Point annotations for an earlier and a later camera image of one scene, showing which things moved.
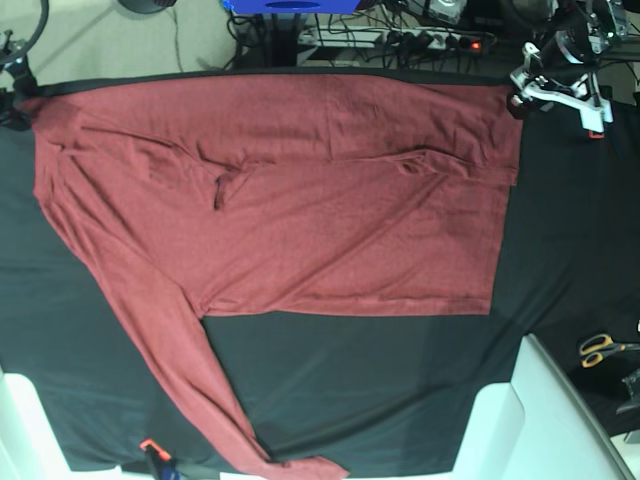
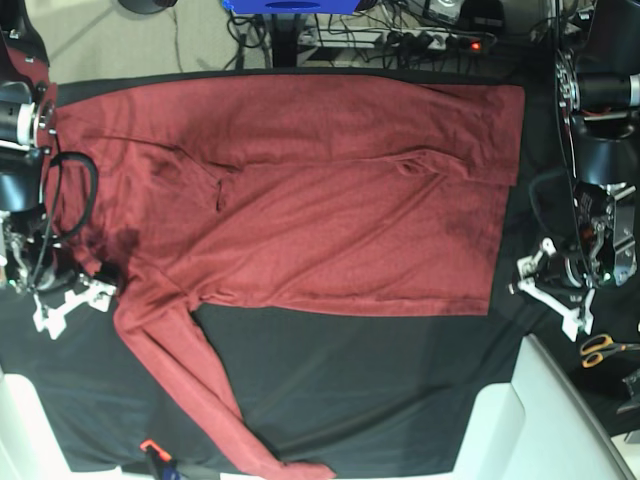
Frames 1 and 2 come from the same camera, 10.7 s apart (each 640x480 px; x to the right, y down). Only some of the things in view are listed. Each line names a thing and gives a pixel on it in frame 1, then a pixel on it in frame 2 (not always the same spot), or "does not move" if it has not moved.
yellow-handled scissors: (596, 346) does not move
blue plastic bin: (291, 7) does not move
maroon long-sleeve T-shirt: (282, 196) does not move
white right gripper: (583, 98) to (573, 313)
